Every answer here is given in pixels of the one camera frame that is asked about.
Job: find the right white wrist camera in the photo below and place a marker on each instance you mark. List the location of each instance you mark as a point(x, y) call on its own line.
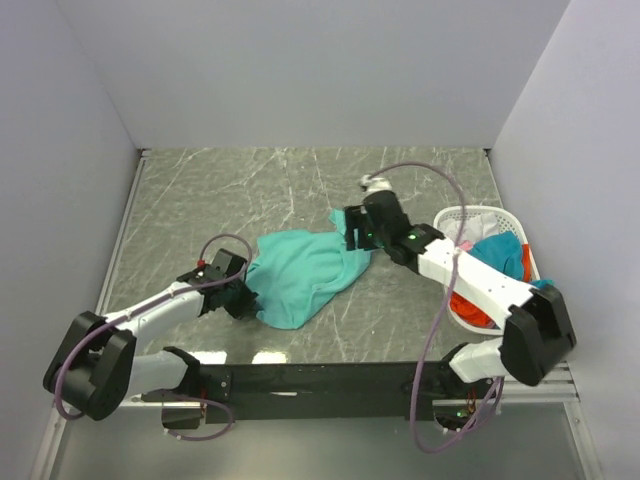
point(371, 184)

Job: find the aluminium frame rail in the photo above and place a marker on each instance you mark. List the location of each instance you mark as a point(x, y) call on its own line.
point(45, 459)

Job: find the turquoise t-shirt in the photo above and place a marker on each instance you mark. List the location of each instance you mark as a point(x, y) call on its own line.
point(297, 272)

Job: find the orange t-shirt in basket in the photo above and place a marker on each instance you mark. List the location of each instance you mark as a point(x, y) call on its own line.
point(470, 314)

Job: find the black base bar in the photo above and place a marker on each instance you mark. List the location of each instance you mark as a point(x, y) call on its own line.
point(296, 391)

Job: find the white garment in basket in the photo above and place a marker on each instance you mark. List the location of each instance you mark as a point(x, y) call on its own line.
point(475, 229)

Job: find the blue t-shirt in basket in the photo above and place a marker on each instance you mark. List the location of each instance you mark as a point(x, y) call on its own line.
point(505, 253)

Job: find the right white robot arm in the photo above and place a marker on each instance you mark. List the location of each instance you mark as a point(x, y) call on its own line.
point(537, 333)

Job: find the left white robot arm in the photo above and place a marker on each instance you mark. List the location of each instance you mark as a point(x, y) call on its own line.
point(99, 362)

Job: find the white plastic laundry basket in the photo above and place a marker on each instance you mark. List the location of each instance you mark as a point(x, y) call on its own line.
point(507, 222)

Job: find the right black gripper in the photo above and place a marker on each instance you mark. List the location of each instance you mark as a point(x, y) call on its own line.
point(355, 218)

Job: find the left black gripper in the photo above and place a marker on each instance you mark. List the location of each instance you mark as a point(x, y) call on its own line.
point(247, 305)

